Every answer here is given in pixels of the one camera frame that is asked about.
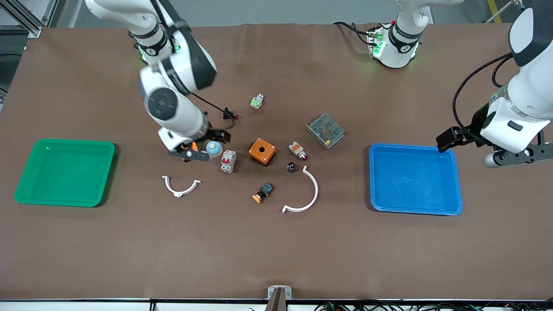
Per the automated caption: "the white circuit breaker red switch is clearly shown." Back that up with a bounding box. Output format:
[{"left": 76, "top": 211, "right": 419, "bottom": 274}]
[{"left": 221, "top": 149, "right": 237, "bottom": 174}]

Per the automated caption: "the orange button box with hole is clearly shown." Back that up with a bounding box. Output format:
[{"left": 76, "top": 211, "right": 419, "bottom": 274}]
[
  {"left": 181, "top": 142, "right": 201, "bottom": 163},
  {"left": 249, "top": 138, "right": 277, "bottom": 166}
]

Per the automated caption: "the small white pipe clamp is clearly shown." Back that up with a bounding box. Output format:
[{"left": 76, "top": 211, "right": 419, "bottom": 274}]
[{"left": 162, "top": 175, "right": 202, "bottom": 198}]

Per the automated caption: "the blue plastic tray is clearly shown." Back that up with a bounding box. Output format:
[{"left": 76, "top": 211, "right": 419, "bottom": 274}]
[{"left": 369, "top": 143, "right": 464, "bottom": 216}]

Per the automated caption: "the orange push button blue body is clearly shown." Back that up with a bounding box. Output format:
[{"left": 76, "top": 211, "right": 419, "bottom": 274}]
[{"left": 252, "top": 182, "right": 274, "bottom": 204}]

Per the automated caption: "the red indicator lamp white body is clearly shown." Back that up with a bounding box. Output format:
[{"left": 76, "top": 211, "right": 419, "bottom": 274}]
[{"left": 289, "top": 141, "right": 309, "bottom": 162}]

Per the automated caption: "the metal mesh power supply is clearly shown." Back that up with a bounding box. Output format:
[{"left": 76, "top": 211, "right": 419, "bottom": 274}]
[{"left": 306, "top": 113, "right": 346, "bottom": 150}]

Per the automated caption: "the large white pipe clamp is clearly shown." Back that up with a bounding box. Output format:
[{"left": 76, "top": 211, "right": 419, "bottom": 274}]
[{"left": 282, "top": 165, "right": 319, "bottom": 214}]

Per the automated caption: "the green plastic tray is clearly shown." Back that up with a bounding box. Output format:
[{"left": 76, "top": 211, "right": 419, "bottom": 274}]
[{"left": 14, "top": 138, "right": 116, "bottom": 208}]

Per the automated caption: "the brown table cover sheet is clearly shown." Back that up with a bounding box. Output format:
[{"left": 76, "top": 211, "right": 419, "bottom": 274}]
[{"left": 0, "top": 22, "right": 553, "bottom": 301}]

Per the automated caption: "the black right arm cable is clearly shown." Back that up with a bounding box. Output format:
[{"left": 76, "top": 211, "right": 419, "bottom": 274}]
[{"left": 189, "top": 92, "right": 237, "bottom": 131}]

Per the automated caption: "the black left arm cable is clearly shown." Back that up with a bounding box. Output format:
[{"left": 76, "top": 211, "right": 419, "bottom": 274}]
[{"left": 452, "top": 53, "right": 517, "bottom": 145}]

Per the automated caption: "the black arm base cable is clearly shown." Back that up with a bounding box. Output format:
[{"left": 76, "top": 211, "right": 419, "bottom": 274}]
[{"left": 333, "top": 21, "right": 372, "bottom": 44}]

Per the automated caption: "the grey metal bracket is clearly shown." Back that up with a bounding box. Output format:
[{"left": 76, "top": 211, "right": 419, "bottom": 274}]
[{"left": 267, "top": 286, "right": 292, "bottom": 300}]

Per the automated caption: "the aluminium frame profile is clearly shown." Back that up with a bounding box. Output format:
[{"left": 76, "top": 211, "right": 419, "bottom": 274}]
[{"left": 6, "top": 0, "right": 46, "bottom": 38}]

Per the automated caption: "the white table edge rail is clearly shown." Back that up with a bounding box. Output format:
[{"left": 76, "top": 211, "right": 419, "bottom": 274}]
[{"left": 0, "top": 300, "right": 268, "bottom": 311}]

